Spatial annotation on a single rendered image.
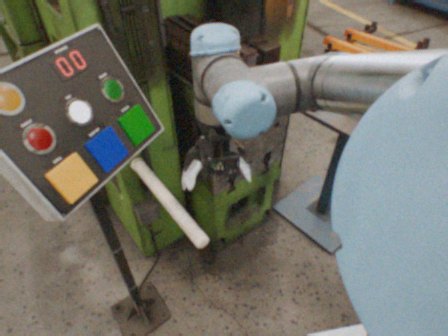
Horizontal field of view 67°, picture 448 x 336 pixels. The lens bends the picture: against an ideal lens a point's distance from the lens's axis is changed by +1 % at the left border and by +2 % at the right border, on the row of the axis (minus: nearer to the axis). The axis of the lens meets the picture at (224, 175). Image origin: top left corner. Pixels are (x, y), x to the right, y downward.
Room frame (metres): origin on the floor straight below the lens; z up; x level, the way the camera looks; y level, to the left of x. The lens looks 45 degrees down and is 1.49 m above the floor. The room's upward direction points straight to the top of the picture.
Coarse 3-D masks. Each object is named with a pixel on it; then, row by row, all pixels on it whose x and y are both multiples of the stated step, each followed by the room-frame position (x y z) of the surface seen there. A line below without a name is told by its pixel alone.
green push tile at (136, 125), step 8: (136, 104) 0.69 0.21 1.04; (128, 112) 0.65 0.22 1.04; (136, 112) 0.67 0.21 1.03; (144, 112) 0.68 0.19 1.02; (120, 120) 0.62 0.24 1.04; (128, 120) 0.64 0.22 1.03; (136, 120) 0.65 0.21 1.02; (144, 120) 0.66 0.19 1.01; (128, 128) 0.62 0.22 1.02; (136, 128) 0.64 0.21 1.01; (144, 128) 0.65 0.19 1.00; (152, 128) 0.66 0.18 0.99; (128, 136) 0.61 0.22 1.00; (136, 136) 0.62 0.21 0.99; (144, 136) 0.64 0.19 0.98; (136, 144) 0.61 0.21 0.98
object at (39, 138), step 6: (30, 132) 0.49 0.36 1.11; (36, 132) 0.50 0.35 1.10; (42, 132) 0.50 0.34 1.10; (48, 132) 0.51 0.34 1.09; (30, 138) 0.48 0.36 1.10; (36, 138) 0.49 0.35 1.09; (42, 138) 0.49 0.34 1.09; (48, 138) 0.50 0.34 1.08; (30, 144) 0.48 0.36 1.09; (36, 144) 0.48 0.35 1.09; (42, 144) 0.49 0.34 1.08; (48, 144) 0.49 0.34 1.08
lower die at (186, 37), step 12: (168, 24) 1.31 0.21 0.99; (180, 24) 1.28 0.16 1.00; (204, 24) 1.30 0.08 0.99; (168, 36) 1.22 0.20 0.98; (180, 36) 1.20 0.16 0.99; (168, 48) 1.16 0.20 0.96; (180, 48) 1.12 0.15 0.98; (252, 48) 1.10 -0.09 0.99; (252, 60) 1.07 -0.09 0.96; (192, 72) 1.04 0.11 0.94
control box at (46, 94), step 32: (96, 32) 0.74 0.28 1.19; (32, 64) 0.59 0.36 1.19; (64, 64) 0.63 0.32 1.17; (96, 64) 0.69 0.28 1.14; (32, 96) 0.55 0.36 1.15; (64, 96) 0.59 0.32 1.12; (96, 96) 0.63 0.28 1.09; (128, 96) 0.69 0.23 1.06; (0, 128) 0.47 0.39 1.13; (32, 128) 0.50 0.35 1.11; (64, 128) 0.54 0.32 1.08; (96, 128) 0.58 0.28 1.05; (160, 128) 0.69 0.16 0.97; (0, 160) 0.44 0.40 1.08; (32, 160) 0.46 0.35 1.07; (128, 160) 0.57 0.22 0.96; (32, 192) 0.42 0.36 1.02
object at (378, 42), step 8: (352, 32) 1.26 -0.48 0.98; (360, 32) 1.26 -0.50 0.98; (360, 40) 1.23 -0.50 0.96; (368, 40) 1.21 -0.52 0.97; (376, 40) 1.19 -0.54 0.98; (384, 40) 1.19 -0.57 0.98; (384, 48) 1.16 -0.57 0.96; (392, 48) 1.14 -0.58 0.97; (400, 48) 1.12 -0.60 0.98; (408, 48) 1.12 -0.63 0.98
